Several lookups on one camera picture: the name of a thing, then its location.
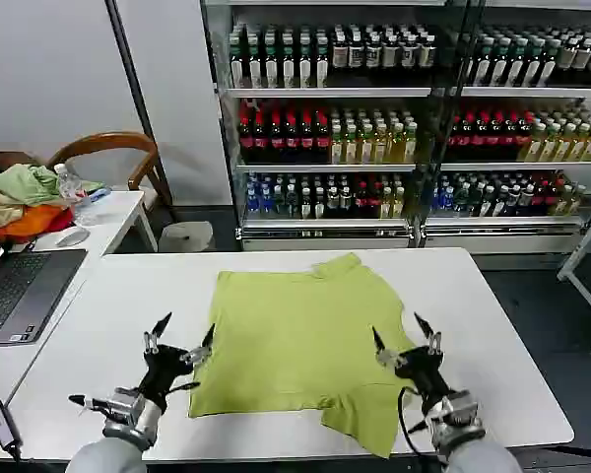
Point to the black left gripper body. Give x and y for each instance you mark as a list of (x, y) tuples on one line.
[(165, 367)]

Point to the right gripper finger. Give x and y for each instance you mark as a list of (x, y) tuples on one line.
[(434, 344), (386, 357)]

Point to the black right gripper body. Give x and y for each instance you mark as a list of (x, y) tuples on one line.
[(423, 369)]

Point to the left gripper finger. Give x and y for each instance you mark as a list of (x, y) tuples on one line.
[(202, 352), (152, 340)]

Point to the lime green shirt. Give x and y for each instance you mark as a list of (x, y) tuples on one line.
[(300, 340)]

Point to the white side desk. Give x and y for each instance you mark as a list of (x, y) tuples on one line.
[(113, 217)]

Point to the grey computer mouse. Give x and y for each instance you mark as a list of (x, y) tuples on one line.
[(71, 238)]

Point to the dark grey laptop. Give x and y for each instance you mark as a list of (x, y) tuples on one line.
[(24, 290)]

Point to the blue flat item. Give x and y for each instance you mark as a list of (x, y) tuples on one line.
[(98, 194)]

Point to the orange cloth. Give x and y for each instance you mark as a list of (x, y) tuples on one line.
[(29, 222)]

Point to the clear plastic water bottle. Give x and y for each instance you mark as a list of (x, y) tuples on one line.
[(69, 189)]

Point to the pale green cloth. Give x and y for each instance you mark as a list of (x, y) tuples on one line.
[(29, 182)]

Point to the wooden chair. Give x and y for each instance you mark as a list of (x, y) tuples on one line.
[(103, 143)]

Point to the shelf unit with bottles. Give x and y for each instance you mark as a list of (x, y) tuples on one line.
[(522, 143), (325, 143)]

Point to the dark metal pole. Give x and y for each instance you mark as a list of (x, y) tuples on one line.
[(138, 98)]

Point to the white metal rack frame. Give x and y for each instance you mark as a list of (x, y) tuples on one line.
[(585, 241)]

